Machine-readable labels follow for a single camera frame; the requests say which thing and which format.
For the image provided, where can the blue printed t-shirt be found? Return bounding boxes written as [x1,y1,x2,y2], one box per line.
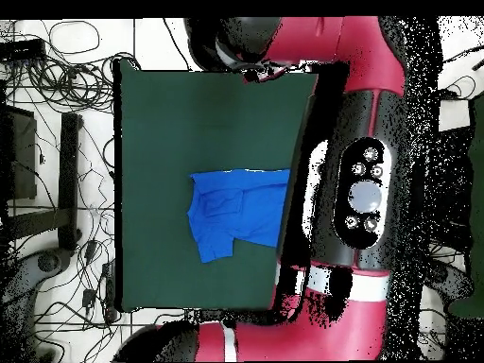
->
[186,167,292,265]

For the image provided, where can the dark green table cloth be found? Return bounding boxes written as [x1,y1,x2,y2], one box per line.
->
[112,58,320,313]

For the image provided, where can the black power strip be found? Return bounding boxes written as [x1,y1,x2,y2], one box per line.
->
[100,260,116,322]
[0,38,47,61]

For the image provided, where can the gray office chair base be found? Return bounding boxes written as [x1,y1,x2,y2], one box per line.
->
[0,247,75,303]
[430,260,475,302]

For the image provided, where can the black box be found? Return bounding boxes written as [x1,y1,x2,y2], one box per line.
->
[0,103,38,200]

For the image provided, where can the green cloth on side table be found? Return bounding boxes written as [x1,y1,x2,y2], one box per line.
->
[447,94,484,319]

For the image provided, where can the thin black cable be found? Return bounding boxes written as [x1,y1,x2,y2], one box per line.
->
[160,16,192,73]

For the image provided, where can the black stand frame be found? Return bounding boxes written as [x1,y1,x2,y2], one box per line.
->
[7,112,82,252]

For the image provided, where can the black cable tangle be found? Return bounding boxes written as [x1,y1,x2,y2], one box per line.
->
[0,20,141,114]

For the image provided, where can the black cable with connector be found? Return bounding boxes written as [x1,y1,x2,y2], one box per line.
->
[438,44,484,101]

